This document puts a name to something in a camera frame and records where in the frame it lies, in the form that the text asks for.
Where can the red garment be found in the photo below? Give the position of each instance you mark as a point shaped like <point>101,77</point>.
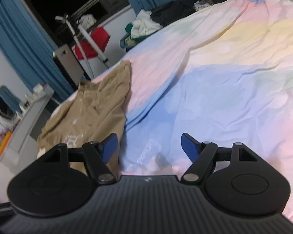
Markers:
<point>100,37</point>

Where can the pastel rainbow blanket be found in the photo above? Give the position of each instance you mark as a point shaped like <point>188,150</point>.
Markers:
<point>222,78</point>

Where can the dark window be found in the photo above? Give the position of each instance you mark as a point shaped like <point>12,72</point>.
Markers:
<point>56,0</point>

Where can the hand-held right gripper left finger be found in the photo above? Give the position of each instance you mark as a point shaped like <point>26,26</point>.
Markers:
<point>108,148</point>

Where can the garment steamer stand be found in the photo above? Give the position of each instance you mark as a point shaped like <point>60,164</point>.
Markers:
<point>88,35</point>

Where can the green garment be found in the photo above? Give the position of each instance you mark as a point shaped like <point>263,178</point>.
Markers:
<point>129,28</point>

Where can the white hanging garment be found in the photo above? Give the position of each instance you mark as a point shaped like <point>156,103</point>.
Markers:
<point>88,20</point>

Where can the black garment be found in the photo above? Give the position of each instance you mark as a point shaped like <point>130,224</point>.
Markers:
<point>171,12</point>

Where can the wavy framed mirror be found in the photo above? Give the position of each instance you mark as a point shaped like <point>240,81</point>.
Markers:
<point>5,102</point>

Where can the khaki t-shirt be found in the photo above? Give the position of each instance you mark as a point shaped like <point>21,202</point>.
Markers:
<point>100,107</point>

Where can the white patterned cloth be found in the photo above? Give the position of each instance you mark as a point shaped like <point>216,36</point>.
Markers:
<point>201,4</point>

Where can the white box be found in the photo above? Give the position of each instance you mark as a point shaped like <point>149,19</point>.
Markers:
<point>37,88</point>

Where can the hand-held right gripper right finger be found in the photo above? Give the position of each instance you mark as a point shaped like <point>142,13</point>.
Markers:
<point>189,148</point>

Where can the white dressing table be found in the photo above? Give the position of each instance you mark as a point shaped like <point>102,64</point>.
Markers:
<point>22,131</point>

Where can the light blue cloth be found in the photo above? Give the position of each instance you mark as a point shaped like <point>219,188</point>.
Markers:
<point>125,43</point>

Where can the orange box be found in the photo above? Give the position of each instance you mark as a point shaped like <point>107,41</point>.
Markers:
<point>3,143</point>

